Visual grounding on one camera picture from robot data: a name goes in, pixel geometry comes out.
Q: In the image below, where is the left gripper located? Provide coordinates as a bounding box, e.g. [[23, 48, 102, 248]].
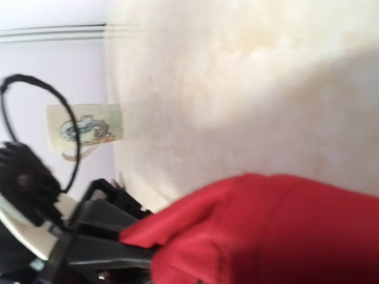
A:
[[34, 179, 155, 283]]

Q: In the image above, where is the red backpack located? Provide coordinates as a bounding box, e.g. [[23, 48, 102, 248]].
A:
[[119, 174, 378, 283]]

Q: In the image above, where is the white ceramic mug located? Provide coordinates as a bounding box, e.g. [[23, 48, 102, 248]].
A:
[[46, 104, 124, 162]]

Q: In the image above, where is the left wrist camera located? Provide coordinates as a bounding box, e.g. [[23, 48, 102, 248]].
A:
[[0, 141, 78, 258]]

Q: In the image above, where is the left aluminium frame post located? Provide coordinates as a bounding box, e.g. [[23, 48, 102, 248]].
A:
[[1, 24, 105, 43]]

